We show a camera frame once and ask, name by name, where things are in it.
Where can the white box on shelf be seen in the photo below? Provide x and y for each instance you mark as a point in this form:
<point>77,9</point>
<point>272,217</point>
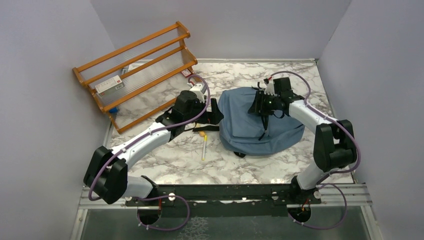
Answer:
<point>109,86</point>

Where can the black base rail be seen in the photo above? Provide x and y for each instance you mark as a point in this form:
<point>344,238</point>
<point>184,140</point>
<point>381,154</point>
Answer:
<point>165,201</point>

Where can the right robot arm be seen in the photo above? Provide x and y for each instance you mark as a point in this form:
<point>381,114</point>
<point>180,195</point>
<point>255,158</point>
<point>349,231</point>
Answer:
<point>334,147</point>

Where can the yellow capped pen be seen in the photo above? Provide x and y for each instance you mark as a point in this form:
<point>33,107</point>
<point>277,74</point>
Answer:
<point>204,147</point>

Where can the blue backpack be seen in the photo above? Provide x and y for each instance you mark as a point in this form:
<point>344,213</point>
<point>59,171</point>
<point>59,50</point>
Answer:
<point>244,133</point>

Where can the small red white box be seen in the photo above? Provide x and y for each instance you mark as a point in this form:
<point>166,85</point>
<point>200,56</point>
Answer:
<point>186,73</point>

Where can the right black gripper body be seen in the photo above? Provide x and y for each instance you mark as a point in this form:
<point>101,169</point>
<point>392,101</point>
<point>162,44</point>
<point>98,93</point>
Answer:
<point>270,104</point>

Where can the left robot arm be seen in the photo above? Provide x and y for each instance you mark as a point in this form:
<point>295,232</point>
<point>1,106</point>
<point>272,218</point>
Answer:
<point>107,174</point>

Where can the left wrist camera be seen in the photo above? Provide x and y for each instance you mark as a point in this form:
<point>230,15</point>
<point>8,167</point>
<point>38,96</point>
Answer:
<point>199,90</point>

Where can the wooden shelf rack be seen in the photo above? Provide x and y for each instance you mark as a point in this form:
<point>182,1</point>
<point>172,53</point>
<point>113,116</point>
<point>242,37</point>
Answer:
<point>150,69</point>

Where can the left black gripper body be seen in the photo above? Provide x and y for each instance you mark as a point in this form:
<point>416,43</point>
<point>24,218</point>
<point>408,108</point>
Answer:
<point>205,118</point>

